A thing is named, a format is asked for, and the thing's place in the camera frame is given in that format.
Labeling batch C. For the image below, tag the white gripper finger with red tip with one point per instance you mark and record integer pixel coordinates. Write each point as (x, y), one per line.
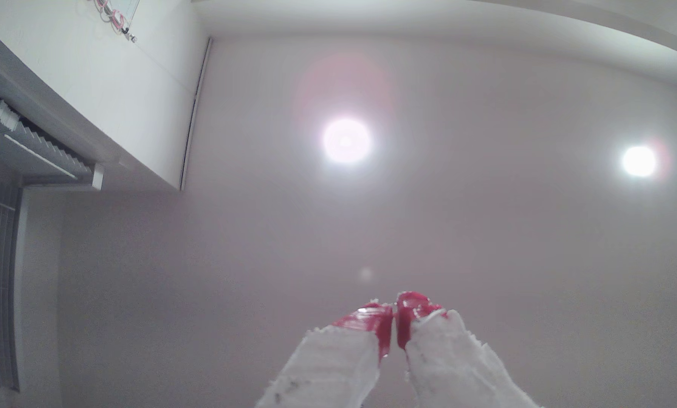
(451, 362)
(338, 362)

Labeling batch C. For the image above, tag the round ceiling light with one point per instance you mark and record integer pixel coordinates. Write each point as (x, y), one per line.
(639, 161)
(347, 140)

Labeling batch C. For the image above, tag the white window blind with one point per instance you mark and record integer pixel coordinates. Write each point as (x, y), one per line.
(32, 148)

